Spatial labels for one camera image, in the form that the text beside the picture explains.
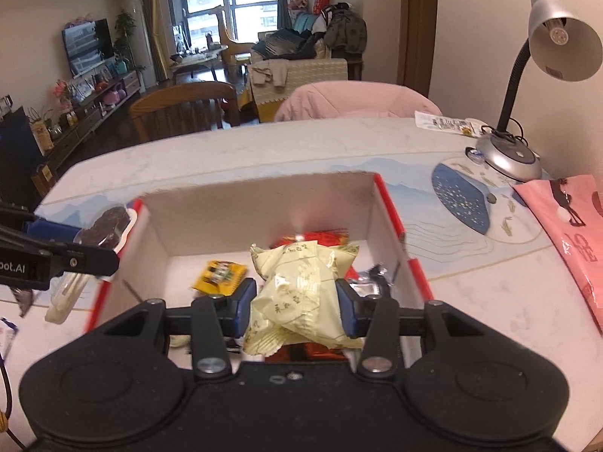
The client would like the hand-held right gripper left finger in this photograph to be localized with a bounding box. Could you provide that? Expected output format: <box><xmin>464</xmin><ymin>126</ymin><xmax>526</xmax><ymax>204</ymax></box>
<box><xmin>101</xmin><ymin>277</ymin><xmax>259</xmax><ymax>382</ymax></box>

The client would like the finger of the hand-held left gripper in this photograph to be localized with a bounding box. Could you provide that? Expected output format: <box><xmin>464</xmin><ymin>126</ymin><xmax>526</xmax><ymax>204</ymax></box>
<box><xmin>0</xmin><ymin>225</ymin><xmax>121</xmax><ymax>278</ymax></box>
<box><xmin>0</xmin><ymin>202</ymin><xmax>83</xmax><ymax>244</ymax></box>

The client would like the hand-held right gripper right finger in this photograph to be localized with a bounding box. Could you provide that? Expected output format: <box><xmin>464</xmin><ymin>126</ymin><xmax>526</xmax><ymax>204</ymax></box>
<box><xmin>335</xmin><ymin>279</ymin><xmax>488</xmax><ymax>382</ymax></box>

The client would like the clear packet of dark cookies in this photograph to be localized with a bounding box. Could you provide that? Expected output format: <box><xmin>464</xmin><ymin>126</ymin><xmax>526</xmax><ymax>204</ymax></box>
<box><xmin>78</xmin><ymin>205</ymin><xmax>137</xmax><ymax>250</ymax></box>

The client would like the pale yellow snack packet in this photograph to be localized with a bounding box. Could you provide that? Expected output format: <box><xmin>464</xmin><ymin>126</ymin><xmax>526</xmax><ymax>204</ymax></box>
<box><xmin>242</xmin><ymin>241</ymin><xmax>366</xmax><ymax>356</ymax></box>

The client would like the orange red snack packet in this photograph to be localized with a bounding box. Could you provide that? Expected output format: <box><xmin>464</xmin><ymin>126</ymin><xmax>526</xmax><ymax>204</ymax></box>
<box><xmin>271</xmin><ymin>228</ymin><xmax>352</xmax><ymax>251</ymax></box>

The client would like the red and white cardboard box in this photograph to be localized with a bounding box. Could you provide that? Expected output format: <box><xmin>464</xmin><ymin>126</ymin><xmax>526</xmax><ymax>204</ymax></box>
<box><xmin>85</xmin><ymin>172</ymin><xmax>434</xmax><ymax>368</ymax></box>

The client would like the dark purple snack packet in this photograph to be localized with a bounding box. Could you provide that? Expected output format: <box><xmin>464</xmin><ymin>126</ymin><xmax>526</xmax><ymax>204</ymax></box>
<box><xmin>12</xmin><ymin>289</ymin><xmax>36</xmax><ymax>317</ymax></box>

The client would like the small yellow orange snack packet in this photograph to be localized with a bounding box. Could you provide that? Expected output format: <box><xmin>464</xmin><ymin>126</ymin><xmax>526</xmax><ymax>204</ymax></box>
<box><xmin>191</xmin><ymin>260</ymin><xmax>248</xmax><ymax>293</ymax></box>

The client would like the brown silver snack packet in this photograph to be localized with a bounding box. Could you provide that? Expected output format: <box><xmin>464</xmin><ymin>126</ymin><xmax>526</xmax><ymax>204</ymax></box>
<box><xmin>346</xmin><ymin>264</ymin><xmax>401</xmax><ymax>299</ymax></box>

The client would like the white cream snack packet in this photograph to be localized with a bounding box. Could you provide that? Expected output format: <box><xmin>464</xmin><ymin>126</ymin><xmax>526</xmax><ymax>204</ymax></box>
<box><xmin>46</xmin><ymin>270</ymin><xmax>90</xmax><ymax>325</ymax></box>

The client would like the red shiny snack packet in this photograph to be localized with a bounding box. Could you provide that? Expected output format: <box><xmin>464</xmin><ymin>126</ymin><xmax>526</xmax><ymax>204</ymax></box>
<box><xmin>266</xmin><ymin>345</ymin><xmax>352</xmax><ymax>363</ymax></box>

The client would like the blue and white snack packet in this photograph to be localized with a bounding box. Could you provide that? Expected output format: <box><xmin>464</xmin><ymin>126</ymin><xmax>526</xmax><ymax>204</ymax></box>
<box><xmin>0</xmin><ymin>318</ymin><xmax>20</xmax><ymax>359</ymax></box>

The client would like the black cabinet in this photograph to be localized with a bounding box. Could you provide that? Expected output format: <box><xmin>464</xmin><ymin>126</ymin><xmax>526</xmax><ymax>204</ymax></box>
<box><xmin>0</xmin><ymin>106</ymin><xmax>44</xmax><ymax>208</ymax></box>

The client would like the wooden television cabinet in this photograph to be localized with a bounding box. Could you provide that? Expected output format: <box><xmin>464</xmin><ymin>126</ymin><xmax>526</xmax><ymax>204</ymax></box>
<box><xmin>31</xmin><ymin>70</ymin><xmax>142</xmax><ymax>189</ymax></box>

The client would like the brown wooden chair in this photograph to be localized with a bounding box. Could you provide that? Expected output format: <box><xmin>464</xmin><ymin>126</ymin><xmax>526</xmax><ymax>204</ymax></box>
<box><xmin>129</xmin><ymin>81</ymin><xmax>236</xmax><ymax>144</ymax></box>

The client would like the flat screen television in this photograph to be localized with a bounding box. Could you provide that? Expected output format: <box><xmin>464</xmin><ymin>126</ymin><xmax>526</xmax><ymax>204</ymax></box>
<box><xmin>61</xmin><ymin>19</ymin><xmax>115</xmax><ymax>77</ymax></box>

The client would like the white paper packet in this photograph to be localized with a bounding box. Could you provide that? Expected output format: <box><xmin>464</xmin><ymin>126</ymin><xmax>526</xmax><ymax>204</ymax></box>
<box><xmin>415</xmin><ymin>110</ymin><xmax>491</xmax><ymax>137</ymax></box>

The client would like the green potted plant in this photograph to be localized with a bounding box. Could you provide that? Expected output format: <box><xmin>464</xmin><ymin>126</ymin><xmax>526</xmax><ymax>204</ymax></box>
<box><xmin>114</xmin><ymin>9</ymin><xmax>143</xmax><ymax>71</ymax></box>

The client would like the pink cushioned chair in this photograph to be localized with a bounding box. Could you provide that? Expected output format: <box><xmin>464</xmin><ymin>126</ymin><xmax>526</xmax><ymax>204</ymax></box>
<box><xmin>273</xmin><ymin>81</ymin><xmax>444</xmax><ymax>123</ymax></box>

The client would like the white standing air conditioner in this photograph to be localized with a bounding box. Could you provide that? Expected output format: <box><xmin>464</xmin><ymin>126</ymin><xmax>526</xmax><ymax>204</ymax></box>
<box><xmin>127</xmin><ymin>0</ymin><xmax>155</xmax><ymax>88</ymax></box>

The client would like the coffee table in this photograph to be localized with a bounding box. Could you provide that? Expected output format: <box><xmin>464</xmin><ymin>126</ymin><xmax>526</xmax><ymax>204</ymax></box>
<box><xmin>168</xmin><ymin>44</ymin><xmax>229</xmax><ymax>86</ymax></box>

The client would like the sofa with beige cover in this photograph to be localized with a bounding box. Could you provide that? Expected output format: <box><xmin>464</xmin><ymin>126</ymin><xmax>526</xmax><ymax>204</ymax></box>
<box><xmin>236</xmin><ymin>56</ymin><xmax>349</xmax><ymax>123</ymax></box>

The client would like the pink printed plastic bag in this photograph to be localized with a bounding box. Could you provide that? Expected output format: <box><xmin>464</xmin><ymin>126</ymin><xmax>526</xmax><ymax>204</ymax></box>
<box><xmin>513</xmin><ymin>174</ymin><xmax>603</xmax><ymax>333</ymax></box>

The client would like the beige curtain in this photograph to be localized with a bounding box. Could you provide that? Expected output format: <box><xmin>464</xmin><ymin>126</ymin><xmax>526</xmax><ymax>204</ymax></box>
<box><xmin>141</xmin><ymin>0</ymin><xmax>169</xmax><ymax>83</ymax></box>

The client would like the yellow wooden chair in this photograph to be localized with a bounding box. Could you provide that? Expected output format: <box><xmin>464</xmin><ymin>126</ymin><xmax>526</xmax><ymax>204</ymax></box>
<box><xmin>214</xmin><ymin>5</ymin><xmax>255</xmax><ymax>64</ymax></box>

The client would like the pile of clothes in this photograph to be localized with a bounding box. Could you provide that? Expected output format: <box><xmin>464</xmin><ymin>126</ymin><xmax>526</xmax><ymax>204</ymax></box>
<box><xmin>254</xmin><ymin>9</ymin><xmax>331</xmax><ymax>62</ymax></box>

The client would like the grey backpack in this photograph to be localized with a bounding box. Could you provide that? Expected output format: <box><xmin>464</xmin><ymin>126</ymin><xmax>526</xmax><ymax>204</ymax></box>
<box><xmin>323</xmin><ymin>5</ymin><xmax>368</xmax><ymax>55</ymax></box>

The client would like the silver desk lamp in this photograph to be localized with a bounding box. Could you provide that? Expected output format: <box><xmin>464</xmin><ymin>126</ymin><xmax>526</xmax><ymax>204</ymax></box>
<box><xmin>464</xmin><ymin>0</ymin><xmax>603</xmax><ymax>182</ymax></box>

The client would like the black cable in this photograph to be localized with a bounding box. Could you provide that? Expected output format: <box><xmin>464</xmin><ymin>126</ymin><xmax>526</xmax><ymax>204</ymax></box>
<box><xmin>0</xmin><ymin>355</ymin><xmax>26</xmax><ymax>452</ymax></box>

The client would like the brown door frame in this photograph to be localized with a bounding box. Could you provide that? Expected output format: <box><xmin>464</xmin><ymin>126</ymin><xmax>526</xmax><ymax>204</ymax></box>
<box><xmin>398</xmin><ymin>0</ymin><xmax>440</xmax><ymax>99</ymax></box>

